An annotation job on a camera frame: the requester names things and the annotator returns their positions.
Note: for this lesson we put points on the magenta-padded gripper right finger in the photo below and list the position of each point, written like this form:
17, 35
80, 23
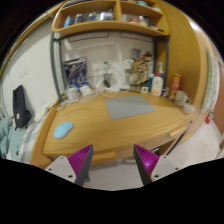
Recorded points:
163, 166

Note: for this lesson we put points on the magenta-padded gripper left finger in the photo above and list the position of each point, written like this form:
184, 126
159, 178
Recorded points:
63, 166

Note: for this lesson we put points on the light blue computer mouse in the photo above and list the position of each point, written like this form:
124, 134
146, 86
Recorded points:
63, 130

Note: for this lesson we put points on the grey mouse pad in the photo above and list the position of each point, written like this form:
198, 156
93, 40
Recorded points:
130, 106

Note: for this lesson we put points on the bed with plaid bedding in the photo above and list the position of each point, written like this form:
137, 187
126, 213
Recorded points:
16, 143

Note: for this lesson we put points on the white bowl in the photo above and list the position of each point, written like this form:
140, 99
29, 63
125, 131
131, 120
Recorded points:
189, 109

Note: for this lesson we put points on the white mug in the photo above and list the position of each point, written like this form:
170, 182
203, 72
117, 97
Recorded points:
181, 98

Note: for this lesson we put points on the black backpack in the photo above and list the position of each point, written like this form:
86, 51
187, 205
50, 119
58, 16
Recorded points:
20, 106

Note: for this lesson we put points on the small white cube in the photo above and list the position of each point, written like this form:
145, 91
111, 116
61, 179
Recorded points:
144, 89

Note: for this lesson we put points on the white red-capped lotion bottle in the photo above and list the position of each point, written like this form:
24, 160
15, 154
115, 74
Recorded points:
157, 87

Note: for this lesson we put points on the red yellow snack can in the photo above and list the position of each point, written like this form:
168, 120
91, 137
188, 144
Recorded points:
175, 85

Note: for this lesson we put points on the blue bottle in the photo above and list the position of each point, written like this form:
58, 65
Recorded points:
151, 83

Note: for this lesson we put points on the brown tree figurine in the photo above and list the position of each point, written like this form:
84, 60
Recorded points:
139, 78

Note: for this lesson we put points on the robot model kit box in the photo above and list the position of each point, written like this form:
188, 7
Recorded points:
75, 71

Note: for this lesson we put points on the colourful printed box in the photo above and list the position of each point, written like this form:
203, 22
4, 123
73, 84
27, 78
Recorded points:
145, 56

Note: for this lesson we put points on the wooden shelf unit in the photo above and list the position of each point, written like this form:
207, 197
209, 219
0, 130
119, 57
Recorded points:
100, 28

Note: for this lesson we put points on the dark metal desk frame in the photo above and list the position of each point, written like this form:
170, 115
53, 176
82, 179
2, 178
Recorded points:
55, 66

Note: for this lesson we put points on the white wall box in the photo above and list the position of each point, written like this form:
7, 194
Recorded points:
128, 64

